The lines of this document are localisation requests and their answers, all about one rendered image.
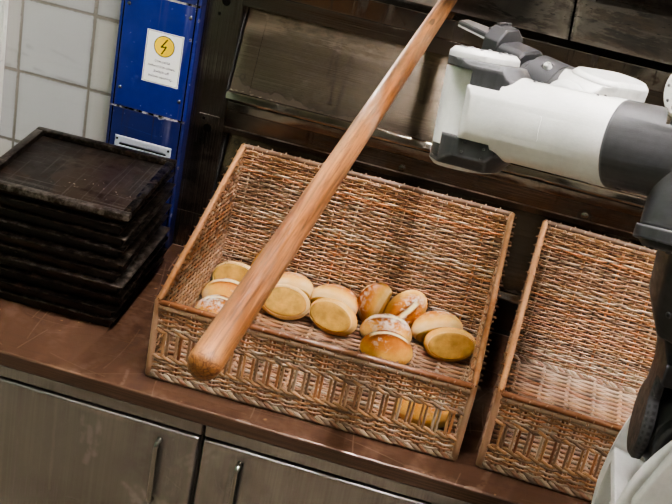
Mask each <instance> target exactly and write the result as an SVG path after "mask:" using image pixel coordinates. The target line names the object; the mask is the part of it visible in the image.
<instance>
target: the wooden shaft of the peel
mask: <svg viewBox="0 0 672 504"><path fill-rule="evenodd" d="M456 2H457V0H438V2H437V3H436V4H435V6H434V7H433V9H432V10H431V11H430V13H429V14H428V16H427V17H426V19H425V20H424V21H423V23H422V24H421V26H420V27H419V29H418V30H417V31H416V33H415V34H414V36H413V37H412V38H411V40H410V41H409V43H408V44H407V46H406V47H405V48H404V50H403V51H402V53H401V54H400V56H399V57H398V58H397V60H396V61H395V63H394V64H393V65H392V67H391V68H390V70H389V71H388V73H387V74H386V75H385V77H384V78H383V80H382V81H381V82H380V84H379V85H378V87H377V88H376V90H375V91H374V92H373V94H372V95H371V97H370V98H369V100H368V101H367V102H366V104H365V105H364V107H363V108H362V109H361V111H360V112H359V114H358V115H357V117H356V118H355V119H354V121H353V122H352V124H351V125H350V127H349V128H348V129H347V131H346V132H345V134H344V135H343V136H342V138H341V139H340V141H339V142H338V144H337V145H336V146H335V148H334V149H333V151H332V152H331V153H330V155H329V156H328V158H327V159H326V161H325V162H324V163H323V165H322V166H321V168H320V169H319V171H318V172H317V173H316V175H315V176H314V178H313V179H312V180H311V182H310V183H309V185H308V186H307V188H306V189H305V190H304V192H303V193H302V195H301V196H300V197H299V199H298V200H297V202H296V203H295V205H294V206H293V207H292V209H291V210H290V212H289V213H288V215H287V216H286V217H285V219H284V220H283V222H282V223H281V224H280V226H279V227H278V229H277V230H276V232H275V233H274V234H273V236H272V237H271V239H270V240H269V242H268V243H267V244H266V246H265V247H264V249H263V250H262V251H261V253H260V254H259V256H258V257H257V259H256V260H255V261H254V263H253V264H252V266H251V267H250V268H249V270H248V271H247V273H246V274H245V276H244V277H243V278H242V280H241V281H240V283H239V284H238V286H237V287H236V288H235V290H234V291H233V293H232V294H231V295H230V297H229V298H228V300H227V301H226V303H225V304H224V305H223V307H222V308H221V310H220V311H219V312H218V314H217V315H216V317H215V318H214V320H213V321H212V322H211V324H210V325H209V327H208V328H207V330H206V331H205V332H204V334H203V335H202V337H201V338H200V339H199V341H198V342H197V344H196V345H195V347H194V348H193V349H192V351H191V352H190V354H189V356H188V361H187V368H188V370H189V372H190V374H191V375H192V376H193V377H194V378H196V379H198V380H201V381H209V380H212V379H213V378H215V377H216V376H218V375H219V374H220V372H221V371H222V369H223V368H224V366H225V364H226V363H227V361H228V360H229V358H230V357H231V355H232V353H233V352H234V350H235V349H236V347H237V346H238V344H239V342H240V341H241V339H242V338H243V336H244V335H245V333H246V331H247V330H248V328H249V327H250V325H251V324H252V322H253V320H254V319H255V317H256V316H257V314H258V313H259V311H260V310H261V308H262V306H263V305H264V303H265V302H266V300H267V299H268V297H269V295H270V294H271V292H272V291H273V289H274V288H275V286H276V284H277V283H278V281H279V280H280V278H281V277H282V275H283V273H284V272H285V270H286V269H287V267H288V266H289V264H290V262H291V261H292V259H293V258H294V256H295V255H296V253H297V251H298V250H299V248H300V247H301V245H302V244H303V242H304V240H305V239H306V237H307V236H308V234H309V233H310V231H311V229H312V228H313V226H314V225H315V223H316V222H317V220H318V219H319V217H320V215H321V214H322V212H323V211H324V209H325V208H326V206H327V204H328V203H329V201H330V200H331V198H332V197H333V195H334V193H335V192H336V190H337V189H338V187H339V186H340V184H341V182H342V181H343V179H344V178H345V176H346V175H347V173H348V171H349V170H350V168H351V167H352V165H353V164H354V162H355V160H356V159H357V157H358V156H359V154H360V153H361V151H362V149H363V148H364V146H365V145H366V143H367V142H368V140H369V138H370V137H371V135H372V134H373V132H374V131H375V129H376V127H377V126H378V124H379V123H380V121H381V120H382V118H383V117H384V115H385V113H386V112H387V110H388V109H389V107H390V106H391V104H392V102H393V101H394V99H395V98H396V96H397V95H398V93H399V91H400V90H401V88H402V87H403V85H404V84H405V82H406V80H407V79H408V77H409V76H410V74H411V73H412V71H413V69H414V68H415V66H416V65H417V63H418V62H419V60H420V58H421V57H422V55H423V54H424V52H425V51H426V49H427V47H428V46H429V44H430V43H431V41H432V40H433V38H434V36H435V35H436V33H437V32H438V30H439V29H440V27H441V26H442V24H443V22H444V21H445V19H446V18H447V16H448V15H449V13H450V11H451V10H452V8H453V7H454V5H455V4H456Z"/></svg>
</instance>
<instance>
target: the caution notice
mask: <svg viewBox="0 0 672 504"><path fill-rule="evenodd" d="M183 45H184V37H180V36H177V35H173V34H169V33H165V32H161V31H157V30H153V29H149V28H148V30H147V38H146V47H145V55H144V63H143V71H142V79H141V80H144V81H148V82H152V83H156V84H160V85H164V86H167V87H171V88H175V89H178V82H179V75H180V67H181V60H182V53H183Z"/></svg>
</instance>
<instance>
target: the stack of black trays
mask: <svg viewBox="0 0 672 504"><path fill-rule="evenodd" d="M176 165H177V160H174V159H170V158H166V157H162V156H158V155H154V154H150V153H146V152H142V151H138V150H134V149H130V148H126V147H122V146H118V145H114V144H109V143H105V142H101V141H97V140H93V139H89V138H85V137H81V136H77V135H73V134H69V133H65V132H61V131H57V130H53V129H49V128H44V127H40V126H39V127H37V128H36V129H35V130H34V131H32V132H31V133H30V134H29V135H27V136H26V137H25V138H24V139H22V140H21V141H20V142H19V143H17V144H16V145H15V146H14V147H12V148H11V149H10V150H8V151H7V152H6V153H5V154H3V155H2V156H1V157H0V298H2V299H6V300H10V301H13V302H17V303H21V304H24V305H28V306H32V307H35V308H39V309H43V310H46V311H50V312H54V313H58V314H61V315H65V316H69V317H72V318H76V319H80V320H83V321H87V322H91V323H94V324H98V325H102V326H105V327H110V325H111V324H112V323H114V321H115V320H116V319H117V318H118V316H119V315H120V314H121V313H122V311H123V310H124V309H125V308H126V306H127V305H128V304H129V303H130V301H131V300H132V299H133V298H134V296H135V295H136V294H137V293H138V291H139V290H140V289H141V287H142V286H143V285H144V284H145V282H146V281H147V280H148V279H149V277H150V276H151V275H152V274H153V272H154V271H155V270H156V269H157V267H158V266H159V265H160V264H161V262H162V261H163V260H164V258H162V256H163V255H164V253H165V252H166V251H167V248H164V247H162V246H163V245H164V244H165V242H166V241H167V240H168V238H169V237H168V236H165V235H166V234H167V233H168V231H169V230H170V229H171V228H170V227H166V226H162V223H163V222H164V221H165V220H166V218H167V217H168V216H169V215H168V214H166V212H167V211H168V210H169V209H170V207H171V206H172V204H168V203H166V201H167V200H168V199H169V198H170V197H171V195H172V193H170V191H171V190H172V189H173V188H174V186H175V185H176V184H174V183H170V182H168V181H169V180H170V179H171V178H172V177H173V176H174V174H175V173H174V172H171V171H172V170H173V169H174V167H175V166H176Z"/></svg>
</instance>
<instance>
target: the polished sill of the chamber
mask: <svg viewBox="0 0 672 504"><path fill-rule="evenodd" d="M289 1H293V2H297V3H301V4H305V5H309V6H313V7H317V8H321V9H325V10H329V11H333V12H337V13H341V14H345V15H349V16H353V17H357V18H361V19H365V20H369V21H373V22H377V23H381V24H386V25H390V26H394V27H398V28H402V29H406V30H410V31H414V32H416V31H417V30H418V29H419V27H420V26H421V24H422V23H423V21H424V20H425V19H426V17H427V16H428V14H429V13H430V11H431V10H432V9H433V7H431V6H427V5H423V4H419V3H415V2H411V1H407V0H289ZM468 19H469V20H471V21H474V22H477V23H479V24H482V25H485V26H487V27H493V26H494V25H498V23H497V22H493V21H488V20H484V19H480V18H476V17H472V16H468V15H464V14H460V13H456V12H452V11H450V13H449V15H448V16H447V18H446V19H445V21H444V22H443V24H442V26H441V27H440V29H439V30H438V32H437V33H436V35H435V36H434V37H438V38H442V39H446V40H450V41H454V42H458V43H462V44H466V45H470V46H474V47H478V48H482V44H483V40H484V39H483V38H481V37H479V36H477V35H475V34H473V33H471V32H469V31H467V30H465V29H463V28H461V27H459V26H458V24H459V21H460V20H468ZM515 28H517V27H515ZM517 29H519V31H520V34H521V36H522V39H523V41H522V43H523V44H525V45H527V46H530V47H532V48H534V49H537V50H539V51H541V52H542V54H543V56H549V57H552V58H554V59H556V60H559V61H561V62H563V63H565V64H568V65H570V66H572V67H575V68H577V67H588V68H594V69H601V70H607V71H613V72H617V73H621V74H624V75H627V76H630V77H633V78H635V79H637V80H640V81H642V82H643V83H645V84H646V86H647V88H648V90H652V91H656V92H660V93H664V89H665V85H666V83H667V80H668V79H669V77H670V75H671V74H672V65H668V64H664V63H660V62H656V61H652V60H648V59H644V58H640V57H636V56H632V55H627V54H623V53H619V52H615V51H611V50H607V49H603V48H599V47H595V46H591V45H587V44H582V43H578V42H574V41H570V40H566V39H562V38H558V37H554V36H550V35H546V34H542V33H537V32H533V31H529V30H525V29H521V28H517Z"/></svg>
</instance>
